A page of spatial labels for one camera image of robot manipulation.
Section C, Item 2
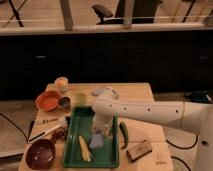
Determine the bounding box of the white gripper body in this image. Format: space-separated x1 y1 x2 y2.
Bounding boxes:
92 114 113 136

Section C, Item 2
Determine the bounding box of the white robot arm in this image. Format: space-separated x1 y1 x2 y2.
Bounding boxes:
92 94 213 171

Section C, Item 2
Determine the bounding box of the green plastic tray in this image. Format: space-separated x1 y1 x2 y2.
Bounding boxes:
63 107 119 168

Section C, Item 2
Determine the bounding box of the green chili pepper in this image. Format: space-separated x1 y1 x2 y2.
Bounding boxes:
119 122 129 150

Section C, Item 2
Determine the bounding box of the grey cloth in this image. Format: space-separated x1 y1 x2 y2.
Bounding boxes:
91 87 119 99

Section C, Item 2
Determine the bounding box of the green cup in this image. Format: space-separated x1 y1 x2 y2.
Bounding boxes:
75 93 87 106

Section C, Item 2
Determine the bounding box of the yellow corn cob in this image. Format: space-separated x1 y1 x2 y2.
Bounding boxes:
79 136 92 162

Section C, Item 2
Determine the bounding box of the small dark bowl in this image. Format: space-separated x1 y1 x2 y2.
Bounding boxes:
59 97 71 110

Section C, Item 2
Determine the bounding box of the brown rectangular block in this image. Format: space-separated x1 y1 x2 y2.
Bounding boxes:
127 140 153 162

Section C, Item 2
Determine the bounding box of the bunch of dark grapes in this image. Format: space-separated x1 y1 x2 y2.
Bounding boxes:
51 127 68 142

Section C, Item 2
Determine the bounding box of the orange bowl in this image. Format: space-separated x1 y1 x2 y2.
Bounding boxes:
35 90 61 112

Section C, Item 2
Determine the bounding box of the dark red bowl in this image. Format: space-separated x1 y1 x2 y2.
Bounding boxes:
25 139 56 170

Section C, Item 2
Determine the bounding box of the black office chair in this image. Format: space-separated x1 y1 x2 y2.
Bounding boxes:
92 0 163 25

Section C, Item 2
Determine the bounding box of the white handled brush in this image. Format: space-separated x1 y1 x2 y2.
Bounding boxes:
28 117 70 143

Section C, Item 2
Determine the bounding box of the black floor cable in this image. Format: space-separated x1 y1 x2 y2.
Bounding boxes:
165 134 199 171

